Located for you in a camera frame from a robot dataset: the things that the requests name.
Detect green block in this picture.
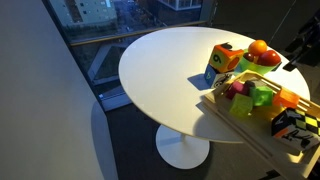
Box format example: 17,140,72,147
249,85,274,108

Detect magenta block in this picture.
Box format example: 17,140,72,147
225,80,250,101

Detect yellow-green block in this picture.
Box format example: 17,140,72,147
228,93,254,118

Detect gray block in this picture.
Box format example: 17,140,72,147
245,79,264,89

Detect wooden tray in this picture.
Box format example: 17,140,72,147
199,69,320,180

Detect orange block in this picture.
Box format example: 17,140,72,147
272,88,301,109

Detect wooden balcony handrail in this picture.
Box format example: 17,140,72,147
69,19,209,47

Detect orange numbered soft cube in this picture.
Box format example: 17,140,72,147
208,42,245,74

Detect dark purple plum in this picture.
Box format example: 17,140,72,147
243,52,256,63

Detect green bowl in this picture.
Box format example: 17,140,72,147
239,49,283,76

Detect orange fruit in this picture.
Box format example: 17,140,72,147
248,39,269,57

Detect red apple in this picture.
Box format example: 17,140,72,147
256,49,282,67

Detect black yellow checkered soft cube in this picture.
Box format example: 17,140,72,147
270,107,320,153

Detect black equipment stand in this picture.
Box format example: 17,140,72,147
283,9,320,73

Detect white table pedestal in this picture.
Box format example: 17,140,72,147
155,123,211,170

